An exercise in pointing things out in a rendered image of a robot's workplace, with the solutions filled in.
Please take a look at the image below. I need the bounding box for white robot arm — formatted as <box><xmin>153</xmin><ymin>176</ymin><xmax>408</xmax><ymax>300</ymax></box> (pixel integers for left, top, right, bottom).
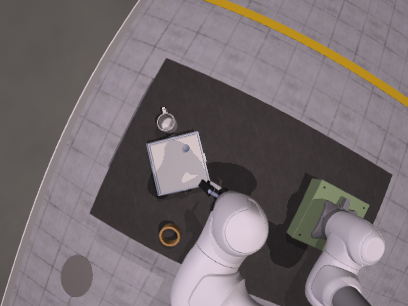
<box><xmin>170</xmin><ymin>191</ymin><xmax>385</xmax><ymax>306</ymax></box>

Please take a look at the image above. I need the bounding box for white mug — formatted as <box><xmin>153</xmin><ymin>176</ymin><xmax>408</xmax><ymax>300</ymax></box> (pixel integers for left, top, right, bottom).
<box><xmin>157</xmin><ymin>107</ymin><xmax>178</xmax><ymax>134</ymax></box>

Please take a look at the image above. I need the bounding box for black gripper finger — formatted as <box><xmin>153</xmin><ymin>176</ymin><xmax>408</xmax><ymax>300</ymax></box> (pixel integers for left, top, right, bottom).
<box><xmin>198</xmin><ymin>179</ymin><xmax>223</xmax><ymax>200</ymax></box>

